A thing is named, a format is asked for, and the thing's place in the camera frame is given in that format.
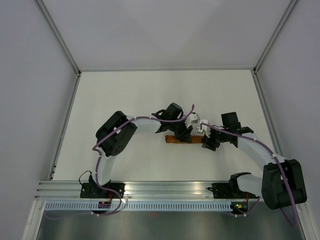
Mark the brown cloth napkin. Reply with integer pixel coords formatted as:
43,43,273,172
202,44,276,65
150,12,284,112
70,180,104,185
165,135,204,144

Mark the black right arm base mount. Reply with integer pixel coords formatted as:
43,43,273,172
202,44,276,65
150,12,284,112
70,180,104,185
206,182,258,200

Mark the right aluminium side rail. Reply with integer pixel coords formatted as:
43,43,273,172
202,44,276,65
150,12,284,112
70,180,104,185
250,68,285,156

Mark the aluminium side rail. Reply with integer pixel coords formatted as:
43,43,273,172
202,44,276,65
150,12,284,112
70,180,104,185
46,72,82,181
250,68,285,156

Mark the right aluminium corner post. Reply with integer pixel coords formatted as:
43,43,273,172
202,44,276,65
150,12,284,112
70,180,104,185
252,0,300,75

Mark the aluminium corner post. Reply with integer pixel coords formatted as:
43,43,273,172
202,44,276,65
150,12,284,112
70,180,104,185
252,0,300,75
33,0,81,77

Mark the aluminium front frame rail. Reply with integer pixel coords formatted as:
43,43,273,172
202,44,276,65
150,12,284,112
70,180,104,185
33,179,308,202

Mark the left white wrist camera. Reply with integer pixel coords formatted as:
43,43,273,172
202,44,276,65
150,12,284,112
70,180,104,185
185,112,200,128

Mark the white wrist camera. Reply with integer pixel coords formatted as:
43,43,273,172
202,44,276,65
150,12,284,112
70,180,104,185
196,119,211,138
185,112,200,128

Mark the white slotted cable duct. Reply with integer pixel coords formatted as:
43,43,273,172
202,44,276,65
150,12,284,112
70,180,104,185
45,200,232,212

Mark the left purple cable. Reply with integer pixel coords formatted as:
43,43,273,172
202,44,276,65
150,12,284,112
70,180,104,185
44,104,196,221

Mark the left aluminium side rail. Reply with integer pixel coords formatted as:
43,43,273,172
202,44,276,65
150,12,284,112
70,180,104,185
46,72,82,181

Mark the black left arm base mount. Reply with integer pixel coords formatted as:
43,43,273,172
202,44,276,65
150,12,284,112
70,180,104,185
79,182,126,201

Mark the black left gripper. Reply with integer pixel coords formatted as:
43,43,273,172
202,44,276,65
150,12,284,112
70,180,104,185
168,118,193,145

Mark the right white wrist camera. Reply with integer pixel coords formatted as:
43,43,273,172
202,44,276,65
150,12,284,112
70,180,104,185
196,119,211,138

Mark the left aluminium corner post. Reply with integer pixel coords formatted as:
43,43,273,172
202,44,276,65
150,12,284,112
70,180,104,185
33,0,81,77

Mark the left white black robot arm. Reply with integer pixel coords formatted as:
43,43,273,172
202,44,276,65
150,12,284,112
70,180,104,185
89,102,195,198

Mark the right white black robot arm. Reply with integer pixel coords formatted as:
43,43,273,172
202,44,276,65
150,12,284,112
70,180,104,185
198,112,307,210

